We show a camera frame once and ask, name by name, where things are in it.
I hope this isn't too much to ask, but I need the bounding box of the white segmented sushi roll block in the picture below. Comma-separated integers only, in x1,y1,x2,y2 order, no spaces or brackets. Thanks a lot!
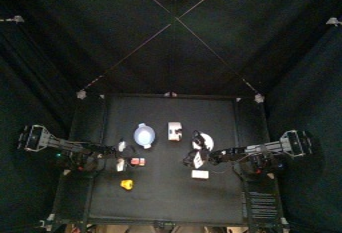
191,169,211,180

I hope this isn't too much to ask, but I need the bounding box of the red orange toy food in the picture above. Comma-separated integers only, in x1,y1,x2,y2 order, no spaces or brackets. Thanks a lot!
128,157,147,167

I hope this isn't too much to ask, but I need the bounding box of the white and red toy box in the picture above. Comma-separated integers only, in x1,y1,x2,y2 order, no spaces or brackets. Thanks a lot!
167,121,184,142

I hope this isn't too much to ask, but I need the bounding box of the pale blue toy bowl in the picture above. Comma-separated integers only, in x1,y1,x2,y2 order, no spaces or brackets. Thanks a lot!
132,122,158,150

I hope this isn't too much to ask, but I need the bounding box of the yellow toy food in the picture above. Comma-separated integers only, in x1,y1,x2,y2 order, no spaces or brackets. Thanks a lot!
119,179,135,192

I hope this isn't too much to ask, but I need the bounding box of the white text label sticker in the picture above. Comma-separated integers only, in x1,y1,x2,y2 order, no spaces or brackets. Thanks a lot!
247,190,278,225

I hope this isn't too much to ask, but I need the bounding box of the thin diagonal brace cord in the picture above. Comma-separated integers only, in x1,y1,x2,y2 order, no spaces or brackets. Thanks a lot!
123,0,260,95
81,0,238,92

